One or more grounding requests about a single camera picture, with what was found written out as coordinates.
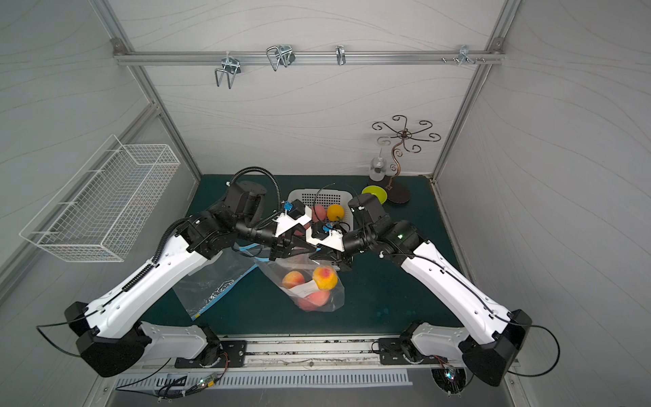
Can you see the small metal hook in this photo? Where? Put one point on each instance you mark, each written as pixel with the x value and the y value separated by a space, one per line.
pixel 340 55

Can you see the orange yellow peach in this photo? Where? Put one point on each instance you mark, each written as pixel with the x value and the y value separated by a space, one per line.
pixel 325 277

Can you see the metal double hook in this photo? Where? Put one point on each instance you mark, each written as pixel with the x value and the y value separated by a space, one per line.
pixel 227 73

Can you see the pink peach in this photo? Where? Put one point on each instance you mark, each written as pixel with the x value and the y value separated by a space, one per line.
pixel 314 301
pixel 319 213

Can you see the pink peach back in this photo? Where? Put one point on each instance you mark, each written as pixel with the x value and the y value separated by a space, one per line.
pixel 319 213

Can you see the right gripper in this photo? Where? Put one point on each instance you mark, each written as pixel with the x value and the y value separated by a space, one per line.
pixel 331 252

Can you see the white plastic perforated basket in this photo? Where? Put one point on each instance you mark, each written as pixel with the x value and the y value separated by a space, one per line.
pixel 326 198

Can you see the orange red peach front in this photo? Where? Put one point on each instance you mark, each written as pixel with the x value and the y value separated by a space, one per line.
pixel 293 279

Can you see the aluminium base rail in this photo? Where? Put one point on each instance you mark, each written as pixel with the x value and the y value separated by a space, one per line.
pixel 268 352

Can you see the white vent strip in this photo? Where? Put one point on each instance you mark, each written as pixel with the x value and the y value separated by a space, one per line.
pixel 270 379

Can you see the green plastic bowl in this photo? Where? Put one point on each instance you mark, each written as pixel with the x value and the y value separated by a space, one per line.
pixel 380 193

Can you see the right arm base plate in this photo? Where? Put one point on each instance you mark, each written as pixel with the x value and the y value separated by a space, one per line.
pixel 394 351

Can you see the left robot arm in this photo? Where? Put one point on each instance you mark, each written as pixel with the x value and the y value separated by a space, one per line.
pixel 112 337

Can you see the aluminium top rail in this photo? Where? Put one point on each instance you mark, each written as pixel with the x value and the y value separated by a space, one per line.
pixel 303 58

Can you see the clear zip-top bag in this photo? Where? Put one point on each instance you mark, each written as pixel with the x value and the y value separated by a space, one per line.
pixel 204 288
pixel 275 270

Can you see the brown metal hook stand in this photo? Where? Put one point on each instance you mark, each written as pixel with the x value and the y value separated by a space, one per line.
pixel 399 141

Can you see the metal hook centre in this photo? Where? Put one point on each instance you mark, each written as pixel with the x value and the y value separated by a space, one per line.
pixel 280 55

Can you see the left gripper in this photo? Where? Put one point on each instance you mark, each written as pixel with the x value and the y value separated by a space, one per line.
pixel 284 244

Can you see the white wire wall basket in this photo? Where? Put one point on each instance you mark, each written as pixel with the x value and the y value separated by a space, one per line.
pixel 98 214

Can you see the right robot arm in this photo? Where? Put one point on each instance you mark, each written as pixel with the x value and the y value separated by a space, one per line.
pixel 493 336

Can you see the metal hook right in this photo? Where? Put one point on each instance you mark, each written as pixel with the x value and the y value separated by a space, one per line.
pixel 464 57

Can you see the yellow peach back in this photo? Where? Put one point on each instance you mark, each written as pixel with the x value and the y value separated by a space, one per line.
pixel 335 213

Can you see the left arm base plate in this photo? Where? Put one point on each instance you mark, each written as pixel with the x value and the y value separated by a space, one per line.
pixel 231 353

